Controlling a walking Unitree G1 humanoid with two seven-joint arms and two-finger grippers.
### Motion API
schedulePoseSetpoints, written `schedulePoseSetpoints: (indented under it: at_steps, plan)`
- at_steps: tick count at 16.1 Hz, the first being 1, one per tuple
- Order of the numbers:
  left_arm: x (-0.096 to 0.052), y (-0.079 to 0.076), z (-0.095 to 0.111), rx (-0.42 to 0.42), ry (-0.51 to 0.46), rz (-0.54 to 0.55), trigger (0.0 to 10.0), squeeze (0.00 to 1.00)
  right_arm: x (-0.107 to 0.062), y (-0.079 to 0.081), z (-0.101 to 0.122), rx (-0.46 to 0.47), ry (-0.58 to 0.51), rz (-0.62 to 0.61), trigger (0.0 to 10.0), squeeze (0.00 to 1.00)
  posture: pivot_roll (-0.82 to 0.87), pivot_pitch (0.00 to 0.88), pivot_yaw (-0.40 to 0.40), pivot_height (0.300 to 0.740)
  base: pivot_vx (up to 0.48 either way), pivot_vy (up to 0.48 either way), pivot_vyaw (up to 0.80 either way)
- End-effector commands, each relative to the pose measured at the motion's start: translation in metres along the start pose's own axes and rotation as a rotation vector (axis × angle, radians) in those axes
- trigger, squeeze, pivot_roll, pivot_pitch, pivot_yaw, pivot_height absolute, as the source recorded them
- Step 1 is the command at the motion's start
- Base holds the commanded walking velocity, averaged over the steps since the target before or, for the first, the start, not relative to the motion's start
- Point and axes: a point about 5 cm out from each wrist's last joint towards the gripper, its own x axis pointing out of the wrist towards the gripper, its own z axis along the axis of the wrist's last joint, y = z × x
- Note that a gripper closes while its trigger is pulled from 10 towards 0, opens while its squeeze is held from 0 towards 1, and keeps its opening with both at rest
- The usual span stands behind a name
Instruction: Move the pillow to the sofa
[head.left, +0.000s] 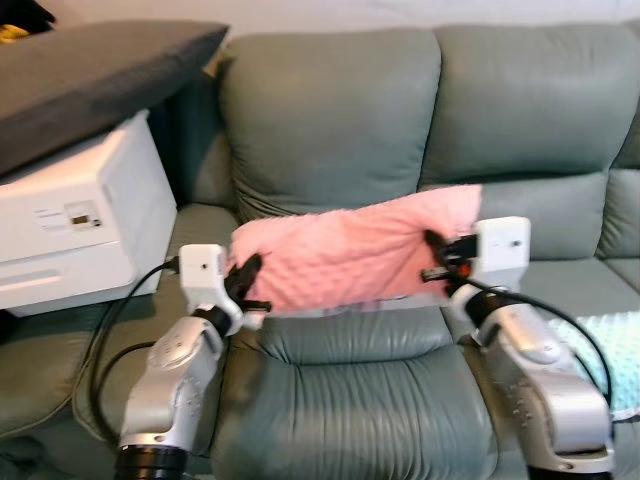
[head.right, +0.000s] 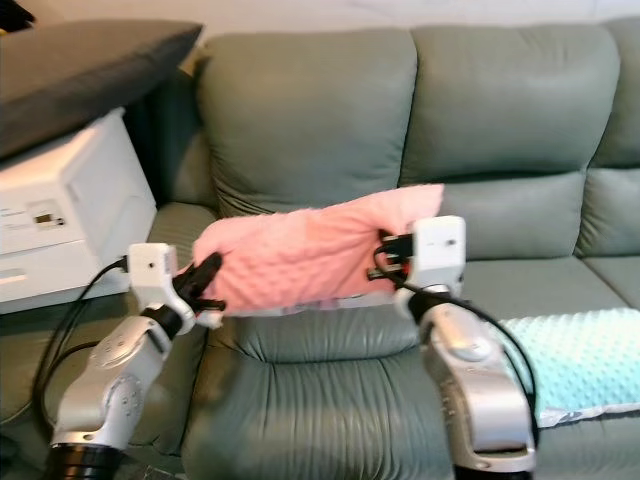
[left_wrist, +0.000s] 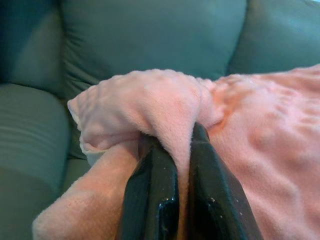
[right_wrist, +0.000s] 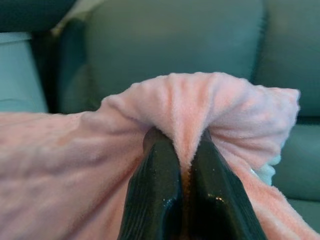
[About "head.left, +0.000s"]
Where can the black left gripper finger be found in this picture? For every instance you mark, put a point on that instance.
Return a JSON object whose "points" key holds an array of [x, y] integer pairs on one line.
{"points": [[250, 273], [258, 305]]}

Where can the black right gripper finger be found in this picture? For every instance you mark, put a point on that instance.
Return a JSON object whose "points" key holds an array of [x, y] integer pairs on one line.
{"points": [[438, 246], [435, 274]]}

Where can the pink dotted pillow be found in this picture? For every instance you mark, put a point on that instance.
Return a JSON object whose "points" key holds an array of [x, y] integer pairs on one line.
{"points": [[345, 250]]}

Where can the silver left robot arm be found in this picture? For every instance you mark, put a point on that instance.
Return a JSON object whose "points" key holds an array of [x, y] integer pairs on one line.
{"points": [[170, 385]]}

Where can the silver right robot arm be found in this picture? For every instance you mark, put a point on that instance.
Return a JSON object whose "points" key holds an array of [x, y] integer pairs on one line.
{"points": [[545, 395]]}

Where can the grey-green leather sofa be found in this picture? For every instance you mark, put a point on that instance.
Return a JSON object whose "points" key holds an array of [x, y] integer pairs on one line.
{"points": [[330, 110]]}

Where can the teal dotted pillow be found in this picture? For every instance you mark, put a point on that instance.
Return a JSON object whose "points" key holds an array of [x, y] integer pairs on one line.
{"points": [[615, 365]]}

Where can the white printer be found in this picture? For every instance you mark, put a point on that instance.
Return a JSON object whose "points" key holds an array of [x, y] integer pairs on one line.
{"points": [[80, 220]]}

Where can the dark grey cushion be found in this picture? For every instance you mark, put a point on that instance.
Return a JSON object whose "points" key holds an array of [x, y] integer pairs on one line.
{"points": [[90, 75]]}

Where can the black and yellow item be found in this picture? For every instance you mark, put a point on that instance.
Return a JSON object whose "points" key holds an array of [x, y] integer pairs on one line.
{"points": [[20, 15]]}

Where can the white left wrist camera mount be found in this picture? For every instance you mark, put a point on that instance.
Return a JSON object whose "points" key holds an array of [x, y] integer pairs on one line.
{"points": [[203, 272]]}

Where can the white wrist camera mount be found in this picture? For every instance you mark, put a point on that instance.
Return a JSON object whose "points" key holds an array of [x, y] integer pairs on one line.
{"points": [[203, 272], [503, 250]]}

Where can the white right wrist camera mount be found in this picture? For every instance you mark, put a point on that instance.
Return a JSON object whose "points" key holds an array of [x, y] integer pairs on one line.
{"points": [[503, 250]]}

